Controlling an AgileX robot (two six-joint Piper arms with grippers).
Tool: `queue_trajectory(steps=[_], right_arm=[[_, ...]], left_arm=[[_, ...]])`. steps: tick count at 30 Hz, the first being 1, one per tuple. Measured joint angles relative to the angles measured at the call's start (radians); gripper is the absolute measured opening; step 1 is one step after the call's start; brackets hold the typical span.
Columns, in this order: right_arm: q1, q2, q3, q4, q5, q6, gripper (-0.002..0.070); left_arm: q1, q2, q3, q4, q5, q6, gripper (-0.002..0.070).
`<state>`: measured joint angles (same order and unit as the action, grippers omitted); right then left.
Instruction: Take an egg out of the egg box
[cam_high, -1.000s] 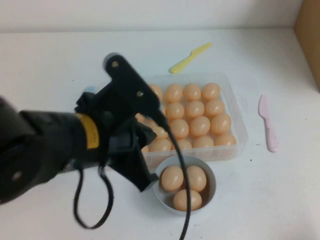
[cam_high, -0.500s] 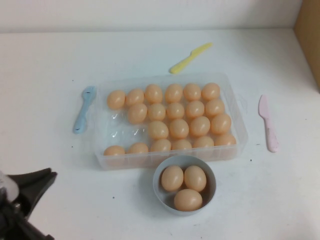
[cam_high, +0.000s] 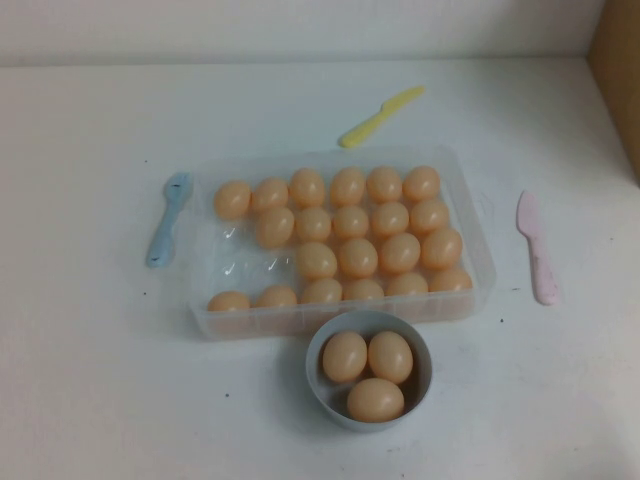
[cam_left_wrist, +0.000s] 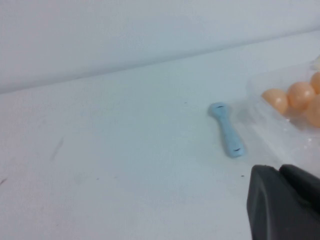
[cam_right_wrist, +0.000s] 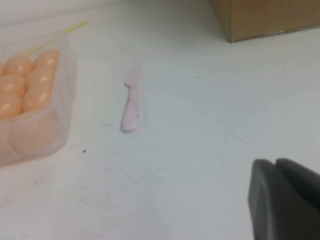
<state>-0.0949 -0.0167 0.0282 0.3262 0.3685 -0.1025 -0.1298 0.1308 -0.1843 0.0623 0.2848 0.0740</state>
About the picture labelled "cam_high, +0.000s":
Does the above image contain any tan plastic egg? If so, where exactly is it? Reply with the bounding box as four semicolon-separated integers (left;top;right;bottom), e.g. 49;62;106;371
367;331;415;385
321;332;369;385
409;198;451;236
332;204;371;240
300;277;344;305
253;284;298;309
378;232;422;275
295;241;338;280
428;266;473;293
206;291;251;314
250;177;290;214
365;165;404;204
419;227;464;272
385;272;430;297
402;165;442;202
294;205;333;243
213;179;252;220
328;166;367;207
342;278;385;302
255;206;296;250
370;201;410;238
288;167;327;209
346;377;405;422
337;237;379;279

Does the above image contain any clear plastic egg box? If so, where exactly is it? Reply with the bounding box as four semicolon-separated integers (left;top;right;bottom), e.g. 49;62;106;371
185;144;497;341

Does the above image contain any yellow plastic knife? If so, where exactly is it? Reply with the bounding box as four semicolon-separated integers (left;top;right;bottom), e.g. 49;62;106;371
339;85;426;149

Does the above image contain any light blue plastic fork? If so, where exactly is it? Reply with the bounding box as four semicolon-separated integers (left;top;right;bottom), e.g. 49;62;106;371
145;171;195;270

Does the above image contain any grey-blue round bowl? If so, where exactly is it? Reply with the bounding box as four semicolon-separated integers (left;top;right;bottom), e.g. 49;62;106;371
305;309;433;434

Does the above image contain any pink plastic knife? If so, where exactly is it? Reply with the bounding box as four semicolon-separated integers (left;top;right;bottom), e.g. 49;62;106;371
515;188;560;306

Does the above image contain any brown cardboard panel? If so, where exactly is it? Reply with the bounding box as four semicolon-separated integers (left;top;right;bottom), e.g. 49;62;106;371
589;0;640;189

